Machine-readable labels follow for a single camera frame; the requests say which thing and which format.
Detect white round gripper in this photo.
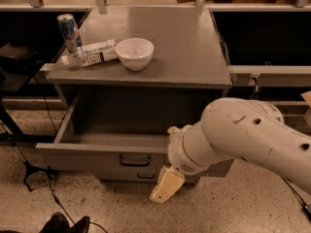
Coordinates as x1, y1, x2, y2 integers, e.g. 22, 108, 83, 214
150, 125, 208, 204

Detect grey top drawer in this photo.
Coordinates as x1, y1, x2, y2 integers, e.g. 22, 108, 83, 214
35, 84, 235, 183

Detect grey drawer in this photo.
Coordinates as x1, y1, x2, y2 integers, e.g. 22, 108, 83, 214
94, 173, 158, 184
35, 84, 235, 183

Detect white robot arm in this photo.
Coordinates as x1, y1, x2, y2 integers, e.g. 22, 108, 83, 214
150, 98, 311, 204

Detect grey bottom drawer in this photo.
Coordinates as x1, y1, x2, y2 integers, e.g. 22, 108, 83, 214
94, 173, 158, 184

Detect grey drawer cabinet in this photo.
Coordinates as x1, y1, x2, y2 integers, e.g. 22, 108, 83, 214
46, 5, 233, 186

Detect black shoes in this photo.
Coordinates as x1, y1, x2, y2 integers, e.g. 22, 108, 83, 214
39, 212, 90, 233

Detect white ceramic bowl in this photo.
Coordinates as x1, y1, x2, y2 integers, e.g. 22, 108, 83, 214
115, 38, 155, 71

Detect black tripod stand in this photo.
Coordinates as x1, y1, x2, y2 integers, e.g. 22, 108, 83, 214
0, 119, 56, 192

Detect white milk carton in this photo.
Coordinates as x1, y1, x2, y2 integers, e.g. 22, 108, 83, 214
61, 38, 120, 68

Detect blue energy drink can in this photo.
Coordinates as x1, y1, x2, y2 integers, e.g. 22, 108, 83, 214
57, 14, 82, 53

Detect black chair left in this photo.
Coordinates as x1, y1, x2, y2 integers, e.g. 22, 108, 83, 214
0, 43, 41, 142

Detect black floor cable right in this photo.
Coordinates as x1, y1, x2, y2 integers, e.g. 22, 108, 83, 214
281, 177, 311, 220

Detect black floor cable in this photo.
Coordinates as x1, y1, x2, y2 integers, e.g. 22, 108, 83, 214
33, 78, 110, 233
281, 177, 311, 220

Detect black floor cable left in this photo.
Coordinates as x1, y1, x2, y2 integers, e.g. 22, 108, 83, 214
33, 78, 110, 233

